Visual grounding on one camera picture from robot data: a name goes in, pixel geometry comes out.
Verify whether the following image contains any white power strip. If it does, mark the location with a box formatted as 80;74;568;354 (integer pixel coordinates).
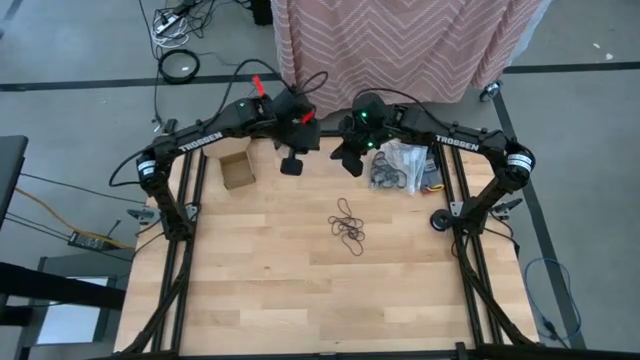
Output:
154;14;181;34

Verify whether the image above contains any black flat panel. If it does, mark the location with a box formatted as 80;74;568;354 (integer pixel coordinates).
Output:
0;134;29;226

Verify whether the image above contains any clear plastic bag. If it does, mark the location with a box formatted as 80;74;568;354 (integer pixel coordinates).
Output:
368;141;430;197

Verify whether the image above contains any small open cardboard box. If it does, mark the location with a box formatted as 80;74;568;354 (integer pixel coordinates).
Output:
218;149;258;192

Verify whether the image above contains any pink chevron cloth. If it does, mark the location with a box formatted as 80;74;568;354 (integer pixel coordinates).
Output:
269;0;554;120

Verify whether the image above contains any black round ring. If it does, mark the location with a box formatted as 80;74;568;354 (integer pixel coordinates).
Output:
157;48;201;85

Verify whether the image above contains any black furniture beam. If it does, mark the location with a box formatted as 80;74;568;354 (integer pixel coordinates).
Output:
0;262;127;312

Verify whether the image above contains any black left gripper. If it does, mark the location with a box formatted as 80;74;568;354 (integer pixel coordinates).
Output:
272;88;321;177

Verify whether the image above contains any black round roll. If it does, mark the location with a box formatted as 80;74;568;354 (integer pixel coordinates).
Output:
430;209;454;233

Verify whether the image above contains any blue floor cable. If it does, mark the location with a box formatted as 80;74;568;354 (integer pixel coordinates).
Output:
523;257;584;346

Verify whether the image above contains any dark gray bundle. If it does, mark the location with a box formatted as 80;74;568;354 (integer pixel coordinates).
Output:
423;149;445;190

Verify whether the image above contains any yellow floor cable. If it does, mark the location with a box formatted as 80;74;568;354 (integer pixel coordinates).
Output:
13;186;137;250

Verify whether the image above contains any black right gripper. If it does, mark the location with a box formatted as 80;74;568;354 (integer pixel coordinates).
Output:
329;92;401;179

